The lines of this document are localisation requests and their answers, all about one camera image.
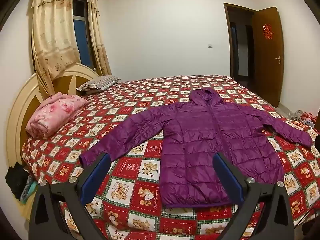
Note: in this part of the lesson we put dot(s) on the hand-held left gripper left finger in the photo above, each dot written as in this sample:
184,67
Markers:
96,180

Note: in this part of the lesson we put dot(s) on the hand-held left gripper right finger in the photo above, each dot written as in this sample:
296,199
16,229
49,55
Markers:
228,177

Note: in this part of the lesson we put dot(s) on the purple hooded puffer jacket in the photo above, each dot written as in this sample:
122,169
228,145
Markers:
200,155

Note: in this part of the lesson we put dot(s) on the dark clothes pile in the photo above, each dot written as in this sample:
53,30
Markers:
16,180

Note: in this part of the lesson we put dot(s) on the mixed colourful clothes pile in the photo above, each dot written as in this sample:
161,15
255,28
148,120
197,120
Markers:
303,120

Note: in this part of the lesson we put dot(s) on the red checkered bear bedsheet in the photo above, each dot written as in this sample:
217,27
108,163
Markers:
140,120

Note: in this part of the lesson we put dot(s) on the folded pink floral blanket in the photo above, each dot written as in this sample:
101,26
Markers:
53,115

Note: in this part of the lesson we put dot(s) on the striped grey pillow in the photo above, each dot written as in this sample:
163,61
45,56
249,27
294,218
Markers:
98,84

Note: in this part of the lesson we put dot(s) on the cream and wood headboard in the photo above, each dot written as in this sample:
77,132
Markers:
18,120

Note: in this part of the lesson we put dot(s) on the brown wooden door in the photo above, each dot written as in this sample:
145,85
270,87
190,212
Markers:
267,67

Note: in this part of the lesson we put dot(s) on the narrow beige floral curtain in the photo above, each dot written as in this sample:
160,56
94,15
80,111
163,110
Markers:
97,37

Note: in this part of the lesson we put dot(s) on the window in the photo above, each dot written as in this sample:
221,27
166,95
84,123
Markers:
82,37

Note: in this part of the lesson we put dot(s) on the red paper door decoration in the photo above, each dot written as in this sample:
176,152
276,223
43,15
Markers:
268,31

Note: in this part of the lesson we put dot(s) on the wide beige floral curtain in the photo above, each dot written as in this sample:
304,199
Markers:
52,30

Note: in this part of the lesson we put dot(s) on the dark wooden door frame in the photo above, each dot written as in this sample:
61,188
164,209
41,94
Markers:
228,42

